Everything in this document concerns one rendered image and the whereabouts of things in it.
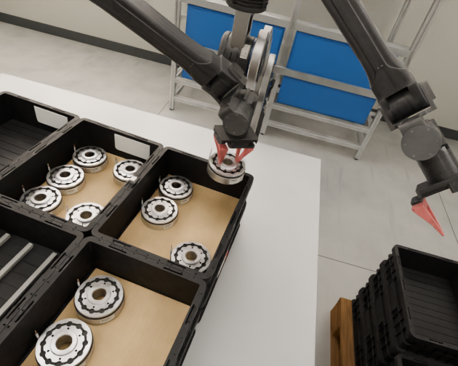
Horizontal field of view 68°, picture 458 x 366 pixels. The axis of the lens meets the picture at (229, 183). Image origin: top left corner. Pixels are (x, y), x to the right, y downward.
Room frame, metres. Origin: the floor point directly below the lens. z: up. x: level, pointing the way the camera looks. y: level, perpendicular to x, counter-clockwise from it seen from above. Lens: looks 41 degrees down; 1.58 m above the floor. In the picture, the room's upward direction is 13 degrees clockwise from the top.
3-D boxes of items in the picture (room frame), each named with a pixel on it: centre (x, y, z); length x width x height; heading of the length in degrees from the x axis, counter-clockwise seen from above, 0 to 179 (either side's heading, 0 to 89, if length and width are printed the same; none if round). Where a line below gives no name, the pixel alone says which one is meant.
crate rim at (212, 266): (0.64, 0.11, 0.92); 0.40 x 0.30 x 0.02; 170
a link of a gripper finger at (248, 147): (0.74, 0.00, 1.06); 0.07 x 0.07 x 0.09; 27
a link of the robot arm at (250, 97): (0.73, 0.01, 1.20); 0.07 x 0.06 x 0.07; 175
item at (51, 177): (0.70, 0.47, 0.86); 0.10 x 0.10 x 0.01
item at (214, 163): (0.73, 0.02, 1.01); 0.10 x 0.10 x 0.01
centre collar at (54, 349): (0.26, 0.24, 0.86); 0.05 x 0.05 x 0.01
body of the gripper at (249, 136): (0.73, 0.01, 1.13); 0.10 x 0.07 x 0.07; 117
